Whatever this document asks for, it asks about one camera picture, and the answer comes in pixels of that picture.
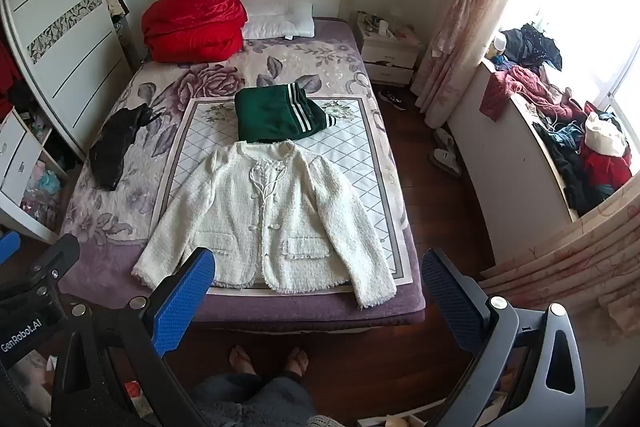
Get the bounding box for person's foot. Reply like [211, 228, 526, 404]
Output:
[229, 344, 258, 377]
[285, 346, 310, 378]

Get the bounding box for green striped folded garment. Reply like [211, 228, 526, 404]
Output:
[235, 83, 337, 144]

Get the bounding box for white drawer cabinet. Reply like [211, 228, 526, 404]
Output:
[0, 109, 68, 243]

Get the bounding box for white wardrobe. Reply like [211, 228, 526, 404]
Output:
[0, 0, 133, 162]

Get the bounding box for person's grey pants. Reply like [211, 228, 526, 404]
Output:
[190, 372, 321, 427]

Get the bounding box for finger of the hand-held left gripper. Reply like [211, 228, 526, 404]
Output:
[0, 234, 81, 303]
[0, 231, 21, 266]

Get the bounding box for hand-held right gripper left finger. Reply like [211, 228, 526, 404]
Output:
[52, 247, 217, 427]

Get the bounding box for red hanging garment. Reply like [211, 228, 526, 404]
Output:
[0, 32, 16, 120]

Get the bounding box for person's left foot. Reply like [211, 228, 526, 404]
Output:
[229, 344, 258, 377]

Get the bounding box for white window bench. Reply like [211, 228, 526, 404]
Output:
[446, 57, 591, 265]

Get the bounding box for pink floral curtain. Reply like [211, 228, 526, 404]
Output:
[414, 0, 538, 130]
[480, 187, 640, 338]

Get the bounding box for red quilt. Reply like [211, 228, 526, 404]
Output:
[141, 0, 249, 64]

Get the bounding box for white bucket hat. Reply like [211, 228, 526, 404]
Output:
[580, 112, 628, 158]

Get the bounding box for pile of clothes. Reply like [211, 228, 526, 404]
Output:
[479, 24, 633, 218]

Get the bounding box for person's right foot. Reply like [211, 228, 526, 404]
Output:
[285, 346, 310, 378]

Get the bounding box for white pillow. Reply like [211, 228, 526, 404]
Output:
[241, 0, 316, 40]

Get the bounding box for black garment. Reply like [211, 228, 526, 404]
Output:
[89, 103, 163, 192]

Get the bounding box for black sneaker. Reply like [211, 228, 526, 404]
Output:
[378, 89, 408, 111]

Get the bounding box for white nightstand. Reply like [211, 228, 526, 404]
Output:
[356, 9, 422, 86]

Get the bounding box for white fuzzy jacket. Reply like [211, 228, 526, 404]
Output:
[131, 139, 398, 309]

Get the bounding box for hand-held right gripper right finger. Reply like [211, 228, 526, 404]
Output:
[421, 249, 587, 427]

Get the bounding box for purple floral bedspread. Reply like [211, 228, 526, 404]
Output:
[59, 17, 427, 324]

